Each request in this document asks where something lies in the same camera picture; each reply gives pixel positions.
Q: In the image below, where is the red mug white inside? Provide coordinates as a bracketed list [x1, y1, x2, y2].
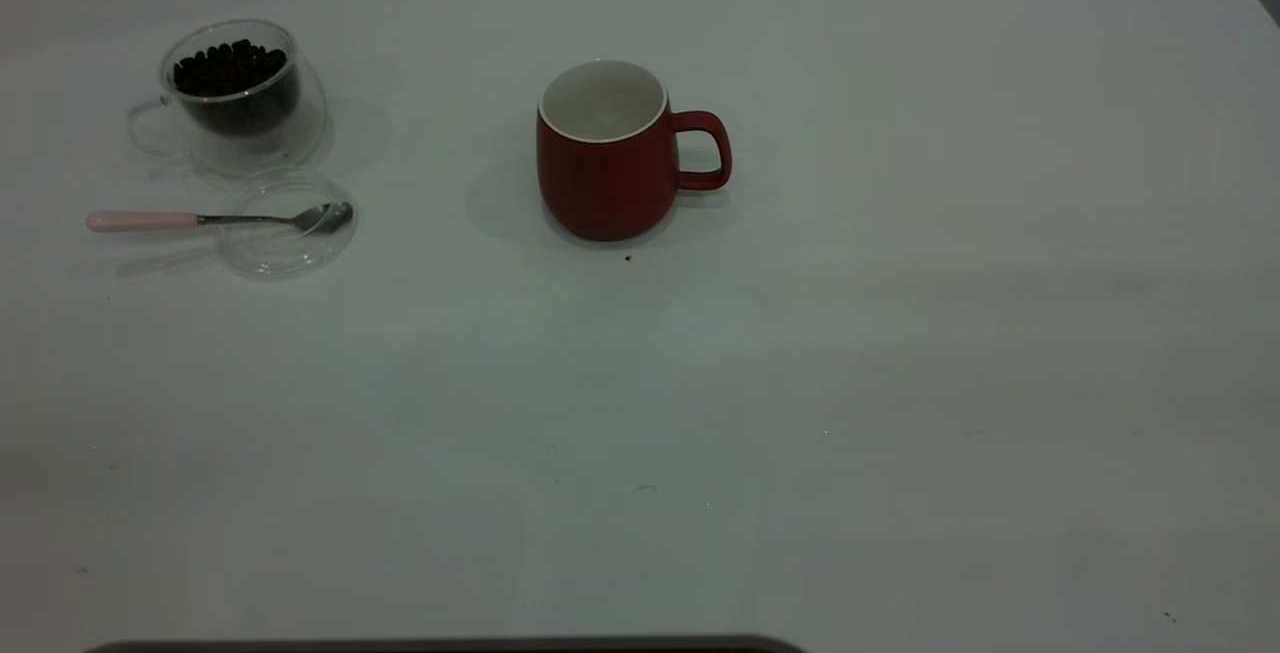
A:
[536, 58, 733, 242]

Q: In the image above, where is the pink handled metal spoon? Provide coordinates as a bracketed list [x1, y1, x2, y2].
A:
[85, 201, 355, 235]

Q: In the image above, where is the dark coffee beans pile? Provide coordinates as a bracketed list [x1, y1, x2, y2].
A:
[172, 37, 301, 134]

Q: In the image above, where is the clear glass saucer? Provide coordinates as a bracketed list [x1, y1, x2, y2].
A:
[215, 166, 359, 281]

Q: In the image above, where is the clear double-wall glass cup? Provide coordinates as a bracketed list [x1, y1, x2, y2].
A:
[127, 18, 329, 179]

